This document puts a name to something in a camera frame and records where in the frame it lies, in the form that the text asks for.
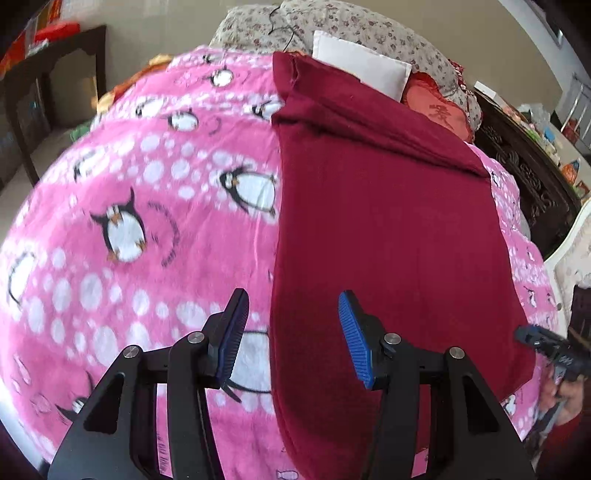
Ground red and orange boxes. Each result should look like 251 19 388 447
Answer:
0 0 83 77

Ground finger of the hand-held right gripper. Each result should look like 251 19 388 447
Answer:
514 325 591 384

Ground metal rack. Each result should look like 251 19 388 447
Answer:
553 71 591 155

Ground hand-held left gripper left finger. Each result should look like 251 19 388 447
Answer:
47 288 250 480

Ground dark red knit garment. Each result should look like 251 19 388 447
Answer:
269 52 539 480

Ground orange yellow cloth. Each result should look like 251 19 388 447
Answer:
96 54 172 115

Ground red embroidered cushion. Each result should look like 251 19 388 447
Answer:
401 74 476 143

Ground black cable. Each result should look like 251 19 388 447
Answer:
267 4 306 55

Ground person's right hand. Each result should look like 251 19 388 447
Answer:
539 367 586 428

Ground clutter of colourful packets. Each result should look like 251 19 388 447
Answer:
507 102 591 201

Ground floral print quilt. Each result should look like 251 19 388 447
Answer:
210 0 483 139

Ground white pillow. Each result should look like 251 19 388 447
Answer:
312 30 413 101

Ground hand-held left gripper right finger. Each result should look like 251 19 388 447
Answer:
338 291 539 480

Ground carved dark wooden cabinet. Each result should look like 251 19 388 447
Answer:
473 88 583 259

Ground dark wooden side table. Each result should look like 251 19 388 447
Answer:
0 25 108 188

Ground pink penguin print blanket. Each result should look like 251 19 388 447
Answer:
0 46 568 480

